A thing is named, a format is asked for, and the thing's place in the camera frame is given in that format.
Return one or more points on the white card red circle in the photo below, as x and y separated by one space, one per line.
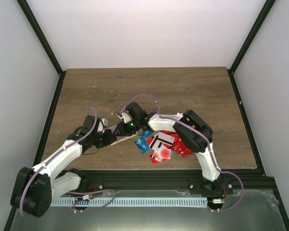
160 155

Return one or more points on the beige leather card holder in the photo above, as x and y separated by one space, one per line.
120 138

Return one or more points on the red gold card middle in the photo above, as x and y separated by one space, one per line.
178 145

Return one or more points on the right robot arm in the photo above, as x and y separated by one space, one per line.
195 134

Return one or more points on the blue card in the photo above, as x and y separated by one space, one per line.
142 145
146 134

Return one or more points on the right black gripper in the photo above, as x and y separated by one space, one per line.
123 130

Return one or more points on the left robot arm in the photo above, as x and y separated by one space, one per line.
37 187

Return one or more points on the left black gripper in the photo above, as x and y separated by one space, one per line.
110 139

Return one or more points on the light blue slotted cable duct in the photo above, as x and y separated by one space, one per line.
133 202

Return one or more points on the black aluminium frame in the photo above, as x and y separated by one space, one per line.
154 179

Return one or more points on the blue card upper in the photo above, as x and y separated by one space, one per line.
146 134

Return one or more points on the blue card lower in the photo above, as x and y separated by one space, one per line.
142 145

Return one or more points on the red card gold vip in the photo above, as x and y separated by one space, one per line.
185 152

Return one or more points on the white black red card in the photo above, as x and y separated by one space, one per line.
161 140

